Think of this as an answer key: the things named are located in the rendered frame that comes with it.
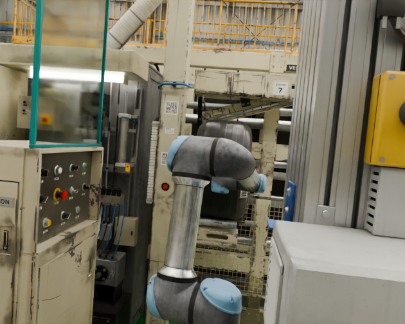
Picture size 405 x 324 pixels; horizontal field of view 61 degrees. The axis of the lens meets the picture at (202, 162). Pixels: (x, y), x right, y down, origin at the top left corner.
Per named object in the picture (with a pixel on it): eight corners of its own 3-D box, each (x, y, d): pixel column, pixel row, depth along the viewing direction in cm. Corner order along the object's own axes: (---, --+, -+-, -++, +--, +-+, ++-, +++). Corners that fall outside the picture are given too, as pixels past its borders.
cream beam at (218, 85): (193, 92, 217) (195, 69, 216) (198, 98, 242) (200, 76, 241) (290, 99, 211) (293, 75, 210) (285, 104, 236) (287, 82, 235)
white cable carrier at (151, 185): (146, 203, 199) (152, 121, 196) (148, 201, 204) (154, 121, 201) (153, 204, 199) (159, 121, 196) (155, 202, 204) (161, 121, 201)
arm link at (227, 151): (256, 135, 95) (268, 171, 141) (217, 132, 98) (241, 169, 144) (251, 177, 93) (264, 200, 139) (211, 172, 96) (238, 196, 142)
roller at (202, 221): (175, 222, 193) (174, 222, 189) (177, 213, 194) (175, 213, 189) (238, 229, 189) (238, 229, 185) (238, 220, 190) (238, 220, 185)
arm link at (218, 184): (235, 195, 135) (238, 167, 136) (207, 191, 138) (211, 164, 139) (238, 194, 143) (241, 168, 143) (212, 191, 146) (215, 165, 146)
